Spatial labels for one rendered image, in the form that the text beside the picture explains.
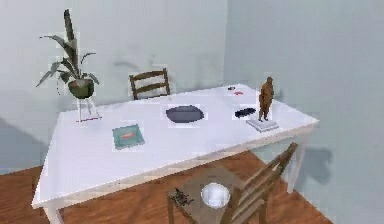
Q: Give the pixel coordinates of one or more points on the dark keys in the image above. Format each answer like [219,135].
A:
[181,197]

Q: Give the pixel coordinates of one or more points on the green house plant in pot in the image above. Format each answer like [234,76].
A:
[77,80]

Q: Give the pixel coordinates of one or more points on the black remote control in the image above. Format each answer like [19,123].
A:
[245,112]

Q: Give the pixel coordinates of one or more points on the white table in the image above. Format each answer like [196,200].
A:
[186,143]

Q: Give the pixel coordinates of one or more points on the white bowl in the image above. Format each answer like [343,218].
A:
[215,195]

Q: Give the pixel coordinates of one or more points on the brown figure statue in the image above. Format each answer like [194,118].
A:
[265,100]

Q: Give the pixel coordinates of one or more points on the brown wooden chair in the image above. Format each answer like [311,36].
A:
[150,83]
[246,196]

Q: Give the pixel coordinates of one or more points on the dark grey plate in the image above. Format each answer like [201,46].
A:
[184,114]

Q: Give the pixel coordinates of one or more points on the red pen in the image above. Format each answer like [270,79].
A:
[238,93]

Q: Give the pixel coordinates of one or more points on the small black object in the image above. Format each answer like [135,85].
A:
[231,88]

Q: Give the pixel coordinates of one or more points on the teal book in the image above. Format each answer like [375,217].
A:
[127,136]

